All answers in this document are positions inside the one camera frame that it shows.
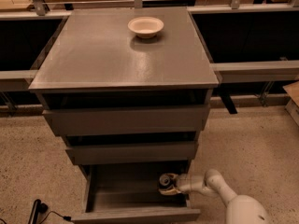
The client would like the wooden box at right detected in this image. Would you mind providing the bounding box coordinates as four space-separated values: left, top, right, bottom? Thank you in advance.
283 81 299 126

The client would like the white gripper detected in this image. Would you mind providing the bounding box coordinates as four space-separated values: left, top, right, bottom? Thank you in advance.
158 174 194 196

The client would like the black power plug cable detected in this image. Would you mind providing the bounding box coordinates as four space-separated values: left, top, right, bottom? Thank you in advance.
27 198 73 224

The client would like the grey middle drawer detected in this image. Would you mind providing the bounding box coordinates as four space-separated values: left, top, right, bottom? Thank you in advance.
66 141 198 165

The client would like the blue pepsi can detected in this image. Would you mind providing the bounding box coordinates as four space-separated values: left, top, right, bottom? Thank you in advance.
159 174 173 190

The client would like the grey top drawer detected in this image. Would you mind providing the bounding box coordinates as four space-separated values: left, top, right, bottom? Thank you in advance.
43 105 209 136

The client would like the grey open bottom drawer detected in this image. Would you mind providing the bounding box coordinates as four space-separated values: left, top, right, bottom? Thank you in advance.
72 161 200 224

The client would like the grey drawer cabinet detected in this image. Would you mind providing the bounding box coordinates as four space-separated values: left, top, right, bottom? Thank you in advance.
28 7 220 224

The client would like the white paper bowl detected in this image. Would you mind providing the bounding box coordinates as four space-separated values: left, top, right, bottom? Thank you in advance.
128 17 164 38

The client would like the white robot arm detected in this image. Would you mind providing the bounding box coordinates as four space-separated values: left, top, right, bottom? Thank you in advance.
159 169 270 224

